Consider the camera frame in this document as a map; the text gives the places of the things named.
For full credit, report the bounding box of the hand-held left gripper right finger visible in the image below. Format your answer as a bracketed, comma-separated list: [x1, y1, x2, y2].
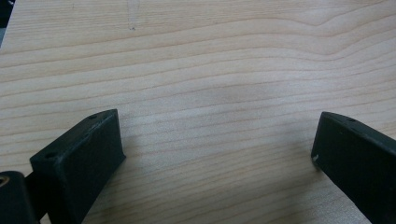
[310, 111, 396, 224]

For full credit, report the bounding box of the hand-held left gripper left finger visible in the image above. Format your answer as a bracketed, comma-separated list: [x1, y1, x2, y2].
[29, 108, 127, 224]

